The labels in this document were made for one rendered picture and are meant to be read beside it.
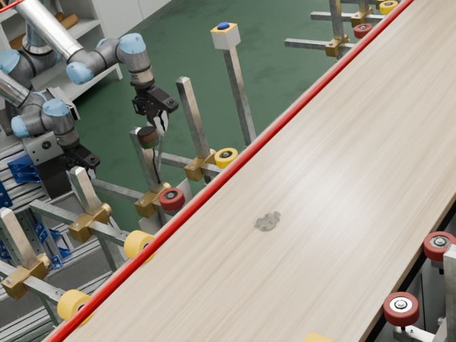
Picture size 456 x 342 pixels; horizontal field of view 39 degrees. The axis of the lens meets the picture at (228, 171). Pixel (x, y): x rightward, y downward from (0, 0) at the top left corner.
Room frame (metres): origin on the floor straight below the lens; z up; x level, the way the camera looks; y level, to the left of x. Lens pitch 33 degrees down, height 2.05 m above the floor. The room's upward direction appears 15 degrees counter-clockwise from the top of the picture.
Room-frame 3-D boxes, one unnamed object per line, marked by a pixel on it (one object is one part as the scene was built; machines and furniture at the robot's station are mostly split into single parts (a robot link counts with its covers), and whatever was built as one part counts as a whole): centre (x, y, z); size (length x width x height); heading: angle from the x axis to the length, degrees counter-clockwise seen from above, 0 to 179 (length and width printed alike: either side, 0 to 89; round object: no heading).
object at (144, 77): (1.95, 0.19, 1.21); 0.08 x 0.08 x 0.05
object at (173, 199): (1.68, 0.20, 0.85); 0.08 x 0.08 x 0.11
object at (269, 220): (1.43, -0.07, 0.91); 0.09 x 0.07 x 0.02; 111
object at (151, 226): (1.83, 0.24, 0.75); 0.26 x 0.01 x 0.10; 135
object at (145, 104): (1.96, 0.20, 1.13); 0.09 x 0.08 x 0.12; 44
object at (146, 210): (1.77, 0.26, 0.85); 0.14 x 0.06 x 0.05; 135
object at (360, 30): (2.53, -0.72, 0.85); 0.08 x 0.08 x 0.11
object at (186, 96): (1.97, 0.07, 0.92); 0.04 x 0.04 x 0.48; 45
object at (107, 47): (2.02, 0.27, 1.28); 0.11 x 0.11 x 0.08; 42
